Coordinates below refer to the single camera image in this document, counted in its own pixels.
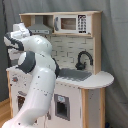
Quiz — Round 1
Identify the white oven door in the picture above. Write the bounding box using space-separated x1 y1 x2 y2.
17 91 26 109

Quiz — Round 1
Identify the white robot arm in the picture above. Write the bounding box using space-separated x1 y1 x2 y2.
1 23 59 128

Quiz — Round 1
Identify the wooden toy kitchen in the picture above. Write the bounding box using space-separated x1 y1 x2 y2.
7 11 114 128

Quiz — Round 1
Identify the grey toy sink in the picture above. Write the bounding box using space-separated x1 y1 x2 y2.
59 68 92 81

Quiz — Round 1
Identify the black toy faucet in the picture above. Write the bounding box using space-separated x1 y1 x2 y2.
75 51 93 70

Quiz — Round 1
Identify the toy microwave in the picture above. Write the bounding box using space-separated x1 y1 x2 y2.
54 15 87 34

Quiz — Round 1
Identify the grey range hood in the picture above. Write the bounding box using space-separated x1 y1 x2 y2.
28 15 52 35

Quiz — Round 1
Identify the white cabinet door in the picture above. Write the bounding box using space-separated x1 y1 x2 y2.
48 82 82 128

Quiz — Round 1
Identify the left red oven knob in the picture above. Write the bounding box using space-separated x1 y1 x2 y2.
12 77 18 82

